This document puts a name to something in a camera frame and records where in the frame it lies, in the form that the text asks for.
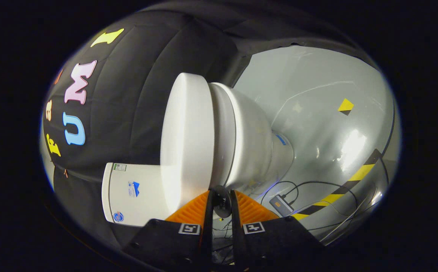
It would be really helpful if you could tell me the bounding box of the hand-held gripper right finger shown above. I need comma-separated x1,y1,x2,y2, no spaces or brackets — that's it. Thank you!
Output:
230,190,325,269

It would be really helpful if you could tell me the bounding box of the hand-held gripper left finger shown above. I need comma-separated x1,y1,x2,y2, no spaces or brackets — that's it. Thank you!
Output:
123,190,215,272

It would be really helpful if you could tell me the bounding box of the white toilet lid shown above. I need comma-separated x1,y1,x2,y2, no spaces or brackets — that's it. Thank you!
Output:
160,73,231,219

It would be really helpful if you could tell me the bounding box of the white ceramic toilet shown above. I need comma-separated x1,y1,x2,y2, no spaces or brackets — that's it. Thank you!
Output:
101,83,294,227

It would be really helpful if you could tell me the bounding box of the black adapter box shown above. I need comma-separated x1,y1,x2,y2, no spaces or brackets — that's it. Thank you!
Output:
269,195,294,216

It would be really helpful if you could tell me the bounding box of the yellow black hazard tape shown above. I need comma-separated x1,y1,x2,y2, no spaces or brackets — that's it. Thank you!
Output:
291,148,382,221

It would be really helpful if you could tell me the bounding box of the black backdrop cloth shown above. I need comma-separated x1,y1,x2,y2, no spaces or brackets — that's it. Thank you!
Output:
40,0,378,242

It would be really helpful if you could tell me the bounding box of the thin black cable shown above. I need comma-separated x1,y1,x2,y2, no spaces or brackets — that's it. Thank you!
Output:
260,181,359,232

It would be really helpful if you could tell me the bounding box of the white toilet seat ring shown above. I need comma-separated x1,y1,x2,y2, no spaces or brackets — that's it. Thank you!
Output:
208,82,240,189

